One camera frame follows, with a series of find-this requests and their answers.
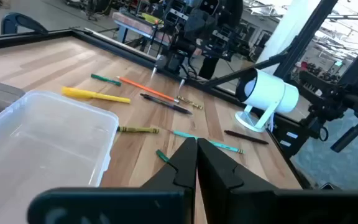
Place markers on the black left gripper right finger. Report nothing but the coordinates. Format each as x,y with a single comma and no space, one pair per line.
228,199

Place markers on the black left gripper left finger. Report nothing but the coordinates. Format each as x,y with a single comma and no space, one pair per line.
166,202

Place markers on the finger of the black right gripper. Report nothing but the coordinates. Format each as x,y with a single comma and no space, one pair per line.
153,70
181,84

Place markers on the orange pencil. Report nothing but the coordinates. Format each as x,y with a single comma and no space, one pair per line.
141,88

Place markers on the black mechanical pencil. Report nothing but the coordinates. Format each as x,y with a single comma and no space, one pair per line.
166,104

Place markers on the dull green pencil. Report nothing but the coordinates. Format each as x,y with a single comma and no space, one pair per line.
162,155

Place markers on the teal pencil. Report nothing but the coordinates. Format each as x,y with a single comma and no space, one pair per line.
225,147

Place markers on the dark slim pen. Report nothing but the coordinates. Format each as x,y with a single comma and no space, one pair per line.
245,137

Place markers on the yellow highlighter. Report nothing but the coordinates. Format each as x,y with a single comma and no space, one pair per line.
82,93

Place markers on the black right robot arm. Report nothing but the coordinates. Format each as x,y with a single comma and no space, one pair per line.
204,25

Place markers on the black box with white labels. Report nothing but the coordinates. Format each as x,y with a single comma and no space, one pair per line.
278,130

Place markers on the clear plastic supply box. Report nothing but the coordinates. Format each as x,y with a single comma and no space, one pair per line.
42,140

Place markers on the brown-topped background table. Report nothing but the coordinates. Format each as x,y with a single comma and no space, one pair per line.
135,25

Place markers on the black machine beside table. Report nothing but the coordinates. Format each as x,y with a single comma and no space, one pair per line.
331,99

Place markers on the black aluminium table frame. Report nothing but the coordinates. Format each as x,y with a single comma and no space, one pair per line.
26,38

